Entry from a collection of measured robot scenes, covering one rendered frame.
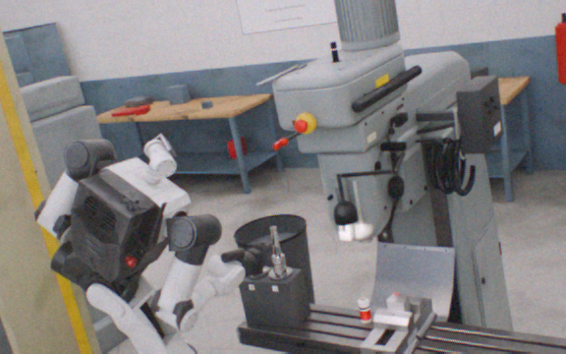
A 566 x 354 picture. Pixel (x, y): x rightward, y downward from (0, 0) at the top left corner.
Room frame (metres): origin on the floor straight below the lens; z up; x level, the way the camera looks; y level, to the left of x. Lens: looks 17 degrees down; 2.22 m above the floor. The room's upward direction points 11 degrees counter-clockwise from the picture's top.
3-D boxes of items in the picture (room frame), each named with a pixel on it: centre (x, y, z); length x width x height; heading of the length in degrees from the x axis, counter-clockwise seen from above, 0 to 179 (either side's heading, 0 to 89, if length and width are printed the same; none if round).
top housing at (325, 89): (2.13, -0.24, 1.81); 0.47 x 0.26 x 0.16; 144
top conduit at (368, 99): (2.06, -0.37, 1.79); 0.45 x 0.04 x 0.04; 144
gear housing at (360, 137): (2.15, -0.26, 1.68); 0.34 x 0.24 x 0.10; 144
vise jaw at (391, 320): (2.02, -0.27, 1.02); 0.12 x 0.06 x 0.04; 55
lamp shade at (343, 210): (1.94, -0.16, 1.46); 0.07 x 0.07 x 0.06
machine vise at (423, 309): (2.04, -0.28, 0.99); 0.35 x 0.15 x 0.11; 145
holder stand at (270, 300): (2.35, 0.12, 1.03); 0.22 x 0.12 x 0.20; 60
